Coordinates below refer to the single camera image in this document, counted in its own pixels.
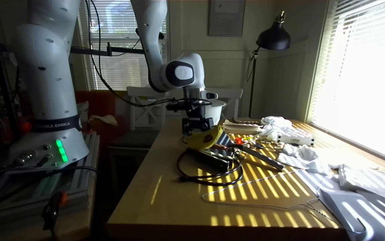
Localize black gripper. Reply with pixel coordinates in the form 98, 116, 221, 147
166, 87, 227, 135

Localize yellow banana purse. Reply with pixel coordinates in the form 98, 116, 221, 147
182, 119, 224, 150

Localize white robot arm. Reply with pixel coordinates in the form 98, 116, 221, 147
10, 0, 221, 167

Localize red bottle cap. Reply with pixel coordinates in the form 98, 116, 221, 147
235, 138, 245, 146

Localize black remote control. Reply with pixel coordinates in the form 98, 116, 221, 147
188, 148, 231, 171

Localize white folded cloth far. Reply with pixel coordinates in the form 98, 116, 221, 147
261, 116, 315, 146

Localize black desk lamp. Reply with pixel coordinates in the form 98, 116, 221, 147
247, 9, 292, 116

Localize white crumpled cloth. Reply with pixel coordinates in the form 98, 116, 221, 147
277, 144, 331, 174

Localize striped white cloth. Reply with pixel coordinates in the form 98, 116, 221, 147
291, 169, 385, 241

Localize black cable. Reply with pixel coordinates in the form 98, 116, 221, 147
176, 146, 245, 187

